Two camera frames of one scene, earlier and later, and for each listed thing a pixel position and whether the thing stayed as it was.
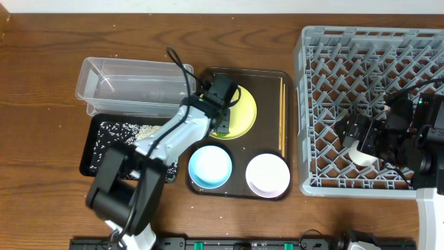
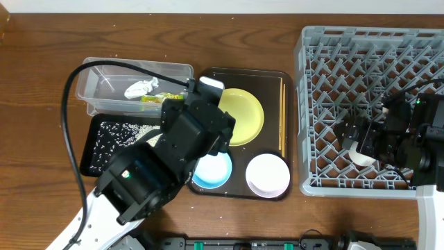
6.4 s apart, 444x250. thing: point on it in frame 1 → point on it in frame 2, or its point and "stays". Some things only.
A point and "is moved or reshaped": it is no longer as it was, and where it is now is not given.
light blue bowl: (210, 167) stays
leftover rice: (109, 135) stays
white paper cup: (360, 157) stays
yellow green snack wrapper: (220, 135) is moved or reshaped
